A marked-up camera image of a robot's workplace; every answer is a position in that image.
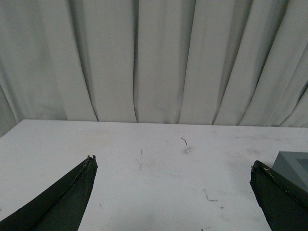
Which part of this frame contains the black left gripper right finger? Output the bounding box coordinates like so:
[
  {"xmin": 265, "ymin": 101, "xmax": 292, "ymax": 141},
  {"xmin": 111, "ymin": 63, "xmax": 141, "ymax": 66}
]
[{"xmin": 250, "ymin": 160, "xmax": 308, "ymax": 231}]

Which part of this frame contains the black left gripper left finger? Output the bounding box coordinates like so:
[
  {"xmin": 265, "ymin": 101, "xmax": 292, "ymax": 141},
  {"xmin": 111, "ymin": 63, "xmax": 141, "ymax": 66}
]
[{"xmin": 0, "ymin": 156, "xmax": 98, "ymax": 231}]

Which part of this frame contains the gray base block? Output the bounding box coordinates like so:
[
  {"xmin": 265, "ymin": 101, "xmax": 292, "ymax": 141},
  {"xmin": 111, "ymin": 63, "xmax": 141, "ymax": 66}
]
[{"xmin": 272, "ymin": 151, "xmax": 308, "ymax": 192}]

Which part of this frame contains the white pleated curtain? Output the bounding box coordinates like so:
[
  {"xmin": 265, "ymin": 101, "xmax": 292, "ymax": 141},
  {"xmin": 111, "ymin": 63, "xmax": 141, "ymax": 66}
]
[{"xmin": 0, "ymin": 0, "xmax": 308, "ymax": 135}]

